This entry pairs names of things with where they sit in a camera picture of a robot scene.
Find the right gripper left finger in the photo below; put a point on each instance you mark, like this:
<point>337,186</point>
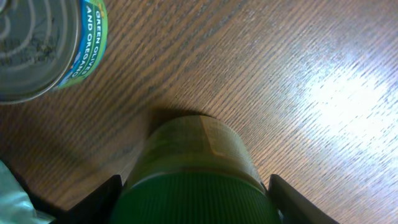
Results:
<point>97,206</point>

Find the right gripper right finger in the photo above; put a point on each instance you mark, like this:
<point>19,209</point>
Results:
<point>294,207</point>

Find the mint green wipes packet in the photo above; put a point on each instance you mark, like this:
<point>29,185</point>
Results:
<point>16,207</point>

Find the glass jar green lid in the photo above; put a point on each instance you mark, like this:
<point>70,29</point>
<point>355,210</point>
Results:
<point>194,169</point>

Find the tin can green label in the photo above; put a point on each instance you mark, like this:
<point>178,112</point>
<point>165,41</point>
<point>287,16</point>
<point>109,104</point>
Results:
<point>49,45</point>

